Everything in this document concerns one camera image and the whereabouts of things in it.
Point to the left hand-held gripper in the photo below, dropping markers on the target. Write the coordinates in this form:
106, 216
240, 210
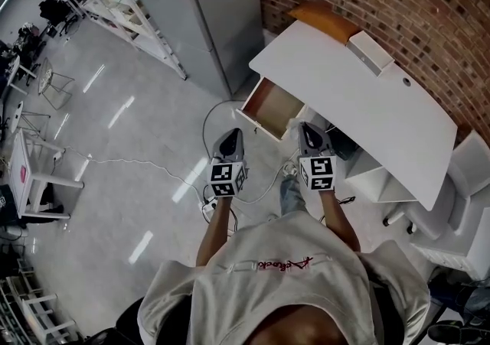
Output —
226, 179

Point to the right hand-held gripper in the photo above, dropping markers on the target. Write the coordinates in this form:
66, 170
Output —
319, 171

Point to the small white rectangular block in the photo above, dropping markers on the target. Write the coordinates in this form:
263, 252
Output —
294, 125

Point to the wooden drawer with white front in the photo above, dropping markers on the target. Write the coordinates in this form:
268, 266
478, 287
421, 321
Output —
272, 106

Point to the person's right forearm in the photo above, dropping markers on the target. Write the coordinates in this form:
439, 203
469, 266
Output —
338, 221

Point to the person's left forearm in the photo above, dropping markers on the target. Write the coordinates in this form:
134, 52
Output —
214, 232

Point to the person's right white shoe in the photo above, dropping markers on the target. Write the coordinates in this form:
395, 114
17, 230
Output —
290, 169

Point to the white power strip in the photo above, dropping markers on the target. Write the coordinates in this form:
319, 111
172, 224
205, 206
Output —
208, 206

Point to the black router box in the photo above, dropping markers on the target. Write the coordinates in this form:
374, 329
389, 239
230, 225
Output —
344, 146

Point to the person's blue jeans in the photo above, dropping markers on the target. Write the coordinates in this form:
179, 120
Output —
291, 198

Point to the white desk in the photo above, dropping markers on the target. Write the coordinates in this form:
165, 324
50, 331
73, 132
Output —
344, 98

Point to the person's beige t-shirt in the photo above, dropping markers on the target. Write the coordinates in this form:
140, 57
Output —
275, 290

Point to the white rectangular box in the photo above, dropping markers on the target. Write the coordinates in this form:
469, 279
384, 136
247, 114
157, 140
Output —
369, 51

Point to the white office chair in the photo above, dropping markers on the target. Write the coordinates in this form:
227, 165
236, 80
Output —
467, 175

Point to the orange cushion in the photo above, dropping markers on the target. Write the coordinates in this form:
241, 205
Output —
325, 20

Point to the tall grey cabinet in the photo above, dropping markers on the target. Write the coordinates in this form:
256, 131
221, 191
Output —
226, 10

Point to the white shelf rack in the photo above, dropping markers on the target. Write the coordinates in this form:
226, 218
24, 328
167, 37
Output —
126, 10

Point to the white square table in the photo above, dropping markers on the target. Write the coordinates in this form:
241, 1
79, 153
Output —
21, 167

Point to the white slatted chair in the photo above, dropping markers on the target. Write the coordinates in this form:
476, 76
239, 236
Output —
42, 313

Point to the black office chair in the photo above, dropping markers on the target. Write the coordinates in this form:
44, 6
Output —
55, 12

